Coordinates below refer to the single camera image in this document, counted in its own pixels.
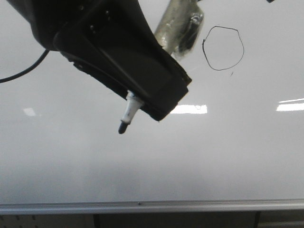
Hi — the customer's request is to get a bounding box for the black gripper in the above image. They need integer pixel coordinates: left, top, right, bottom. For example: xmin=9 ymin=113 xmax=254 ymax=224
xmin=8 ymin=0 xmax=143 ymax=51

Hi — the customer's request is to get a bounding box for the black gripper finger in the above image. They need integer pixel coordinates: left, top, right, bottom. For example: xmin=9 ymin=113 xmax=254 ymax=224
xmin=53 ymin=0 xmax=191 ymax=121

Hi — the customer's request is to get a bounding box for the whiteboard marker with black collar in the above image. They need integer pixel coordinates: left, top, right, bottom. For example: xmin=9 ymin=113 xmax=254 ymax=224
xmin=118 ymin=0 xmax=205 ymax=135

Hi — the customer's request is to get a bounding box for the perforated grey metal panel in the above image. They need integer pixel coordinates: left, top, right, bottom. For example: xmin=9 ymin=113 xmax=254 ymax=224
xmin=0 ymin=214 xmax=95 ymax=228

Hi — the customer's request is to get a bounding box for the black cable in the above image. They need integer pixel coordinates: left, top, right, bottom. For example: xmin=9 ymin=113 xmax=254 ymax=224
xmin=0 ymin=48 xmax=50 ymax=84

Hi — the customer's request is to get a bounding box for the white whiteboard with aluminium frame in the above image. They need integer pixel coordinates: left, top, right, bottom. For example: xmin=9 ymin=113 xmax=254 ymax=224
xmin=0 ymin=0 xmax=304 ymax=215

